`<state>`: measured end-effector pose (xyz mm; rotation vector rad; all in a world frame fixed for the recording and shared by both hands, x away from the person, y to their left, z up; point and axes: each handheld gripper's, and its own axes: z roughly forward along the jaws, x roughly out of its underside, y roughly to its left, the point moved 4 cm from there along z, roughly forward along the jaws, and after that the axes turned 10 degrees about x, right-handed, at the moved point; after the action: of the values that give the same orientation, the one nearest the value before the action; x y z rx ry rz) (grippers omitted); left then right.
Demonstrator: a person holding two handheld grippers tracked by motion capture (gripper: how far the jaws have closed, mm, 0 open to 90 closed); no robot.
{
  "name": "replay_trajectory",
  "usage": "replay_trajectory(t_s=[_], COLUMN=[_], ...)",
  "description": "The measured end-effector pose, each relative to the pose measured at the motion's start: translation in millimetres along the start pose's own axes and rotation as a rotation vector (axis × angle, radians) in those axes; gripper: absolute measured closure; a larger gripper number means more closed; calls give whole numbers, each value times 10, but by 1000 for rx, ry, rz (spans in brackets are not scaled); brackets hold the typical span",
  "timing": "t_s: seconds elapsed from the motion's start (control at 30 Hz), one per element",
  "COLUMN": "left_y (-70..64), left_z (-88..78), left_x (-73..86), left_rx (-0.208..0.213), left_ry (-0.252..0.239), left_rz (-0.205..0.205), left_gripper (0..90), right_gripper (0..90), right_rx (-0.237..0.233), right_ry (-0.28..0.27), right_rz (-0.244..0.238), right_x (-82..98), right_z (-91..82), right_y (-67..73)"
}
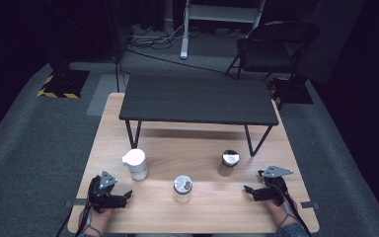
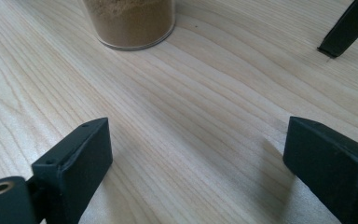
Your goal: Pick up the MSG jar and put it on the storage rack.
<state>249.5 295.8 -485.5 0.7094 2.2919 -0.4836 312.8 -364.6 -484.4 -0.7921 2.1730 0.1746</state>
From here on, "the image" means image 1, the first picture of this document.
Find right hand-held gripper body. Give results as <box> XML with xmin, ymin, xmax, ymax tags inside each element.
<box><xmin>252</xmin><ymin>165</ymin><xmax>294</xmax><ymax>206</ymax></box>

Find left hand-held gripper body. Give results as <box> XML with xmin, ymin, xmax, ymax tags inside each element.
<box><xmin>88</xmin><ymin>170</ymin><xmax>128</xmax><ymax>212</ymax></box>

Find white-lidded glass salt jar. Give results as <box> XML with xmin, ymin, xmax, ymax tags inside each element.
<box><xmin>121</xmin><ymin>148</ymin><xmax>148</xmax><ymax>182</ymax></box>

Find dark glass jar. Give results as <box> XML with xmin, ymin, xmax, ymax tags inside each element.
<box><xmin>217</xmin><ymin>149</ymin><xmax>241</xmax><ymax>178</ymax></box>

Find glass jar of yellow powder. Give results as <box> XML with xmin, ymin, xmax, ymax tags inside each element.
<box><xmin>173</xmin><ymin>174</ymin><xmax>193</xmax><ymax>204</ymax></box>

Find black shelf with metal legs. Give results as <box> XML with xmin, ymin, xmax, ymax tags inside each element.
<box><xmin>118</xmin><ymin>74</ymin><xmax>280</xmax><ymax>158</ymax></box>

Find person's left hand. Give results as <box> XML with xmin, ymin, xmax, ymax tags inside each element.
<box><xmin>78</xmin><ymin>206</ymin><xmax>114</xmax><ymax>235</ymax></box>

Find person's right hand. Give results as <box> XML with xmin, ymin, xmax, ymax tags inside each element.
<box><xmin>265</xmin><ymin>197</ymin><xmax>299</xmax><ymax>228</ymax></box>

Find grey tape tab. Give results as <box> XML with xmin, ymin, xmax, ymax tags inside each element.
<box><xmin>64</xmin><ymin>197</ymin><xmax>90</xmax><ymax>208</ymax></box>
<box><xmin>299</xmin><ymin>200</ymin><xmax>320</xmax><ymax>210</ymax></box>

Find black stand base, yellow stripes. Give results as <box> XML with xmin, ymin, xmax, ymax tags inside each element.
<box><xmin>267</xmin><ymin>76</ymin><xmax>314</xmax><ymax>112</ymax></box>
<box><xmin>37</xmin><ymin>55</ymin><xmax>91</xmax><ymax>100</ymax></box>

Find black folding chair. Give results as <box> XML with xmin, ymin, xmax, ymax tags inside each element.
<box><xmin>224</xmin><ymin>20</ymin><xmax>322</xmax><ymax>82</ymax></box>

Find grey leaning panel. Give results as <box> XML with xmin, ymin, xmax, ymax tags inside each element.
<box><xmin>296</xmin><ymin>0</ymin><xmax>367</xmax><ymax>86</ymax></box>

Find left hand-held gripper cable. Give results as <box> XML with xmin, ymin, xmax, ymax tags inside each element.
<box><xmin>74</xmin><ymin>197</ymin><xmax>93</xmax><ymax>237</ymax></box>

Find hand-held gripper cable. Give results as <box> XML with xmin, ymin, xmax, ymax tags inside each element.
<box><xmin>274</xmin><ymin>182</ymin><xmax>313</xmax><ymax>237</ymax></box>
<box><xmin>74</xmin><ymin>197</ymin><xmax>93</xmax><ymax>237</ymax></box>

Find grey wrist strap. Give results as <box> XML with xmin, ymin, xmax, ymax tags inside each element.
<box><xmin>276</xmin><ymin>200</ymin><xmax>294</xmax><ymax>229</ymax></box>
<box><xmin>84</xmin><ymin>210</ymin><xmax>103</xmax><ymax>237</ymax></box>

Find right hand-held gripper cable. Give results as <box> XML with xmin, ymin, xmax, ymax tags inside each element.
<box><xmin>274</xmin><ymin>182</ymin><xmax>313</xmax><ymax>237</ymax></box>

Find long black floor cable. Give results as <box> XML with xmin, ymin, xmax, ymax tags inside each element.
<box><xmin>125</xmin><ymin>47</ymin><xmax>227</xmax><ymax>76</ymax></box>

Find bundle of floor cables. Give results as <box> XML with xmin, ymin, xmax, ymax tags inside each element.
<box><xmin>124</xmin><ymin>22</ymin><xmax>187</xmax><ymax>51</ymax></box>

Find white metal stand frame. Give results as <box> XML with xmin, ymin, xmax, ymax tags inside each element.
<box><xmin>180</xmin><ymin>0</ymin><xmax>266</xmax><ymax>60</ymax></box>

